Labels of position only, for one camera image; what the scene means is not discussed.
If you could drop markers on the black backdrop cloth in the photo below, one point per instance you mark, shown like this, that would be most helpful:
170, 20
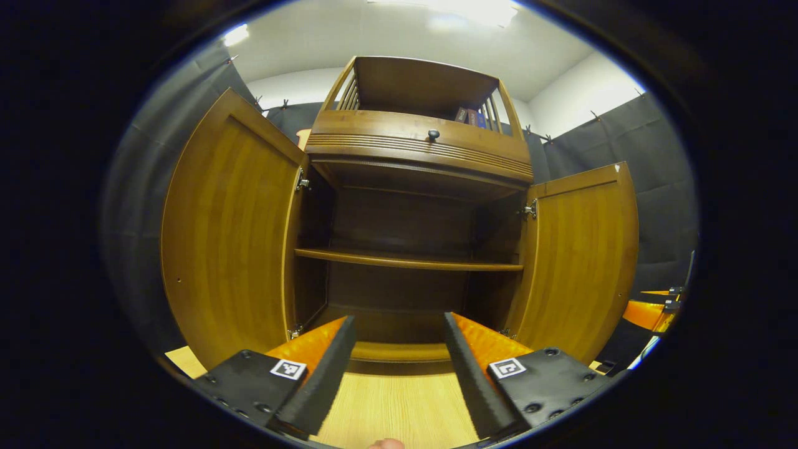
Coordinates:
661, 187

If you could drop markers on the large ceiling light panel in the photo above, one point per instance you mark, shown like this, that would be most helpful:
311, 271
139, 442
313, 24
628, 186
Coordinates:
474, 9

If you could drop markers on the black round drawer knob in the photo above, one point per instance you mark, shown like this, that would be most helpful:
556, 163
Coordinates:
433, 135

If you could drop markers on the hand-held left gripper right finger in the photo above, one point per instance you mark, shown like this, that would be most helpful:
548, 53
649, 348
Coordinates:
477, 386

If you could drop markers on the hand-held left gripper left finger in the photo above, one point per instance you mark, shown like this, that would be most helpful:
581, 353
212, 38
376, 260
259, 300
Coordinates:
321, 380

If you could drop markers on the blue book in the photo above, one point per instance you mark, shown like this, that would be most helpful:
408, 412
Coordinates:
482, 120

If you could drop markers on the small ceiling light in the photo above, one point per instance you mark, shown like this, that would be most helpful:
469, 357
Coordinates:
237, 34

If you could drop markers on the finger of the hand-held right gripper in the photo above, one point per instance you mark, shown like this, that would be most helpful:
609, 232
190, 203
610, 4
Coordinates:
642, 313
676, 291

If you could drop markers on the wooden shoe cabinet door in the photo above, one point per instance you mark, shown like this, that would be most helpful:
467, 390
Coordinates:
580, 262
230, 237

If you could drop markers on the wooden inner cabinet shelf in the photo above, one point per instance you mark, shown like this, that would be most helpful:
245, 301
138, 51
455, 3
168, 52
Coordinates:
405, 259

